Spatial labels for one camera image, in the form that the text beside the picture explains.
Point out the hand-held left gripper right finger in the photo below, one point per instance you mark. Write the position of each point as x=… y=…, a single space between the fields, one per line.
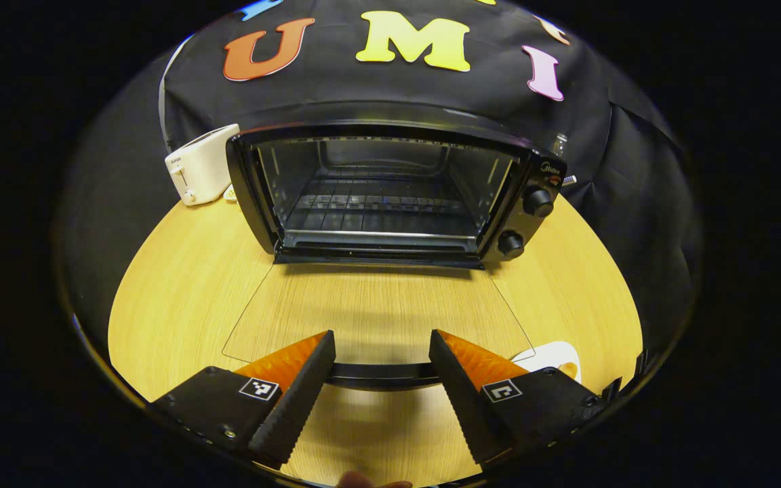
x=462 y=400

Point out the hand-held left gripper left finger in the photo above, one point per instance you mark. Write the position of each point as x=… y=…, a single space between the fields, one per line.
x=299 y=407

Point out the beige chicken drumstick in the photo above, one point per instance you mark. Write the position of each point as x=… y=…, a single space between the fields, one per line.
x=568 y=370

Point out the black electric oven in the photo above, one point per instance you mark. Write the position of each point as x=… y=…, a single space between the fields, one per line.
x=526 y=224

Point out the white plate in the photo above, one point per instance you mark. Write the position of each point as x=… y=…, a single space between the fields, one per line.
x=546 y=354

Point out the white toaster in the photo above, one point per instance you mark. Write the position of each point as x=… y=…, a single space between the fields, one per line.
x=204 y=166

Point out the green label plastic bottle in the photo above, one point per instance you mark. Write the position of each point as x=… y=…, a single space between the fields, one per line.
x=560 y=146

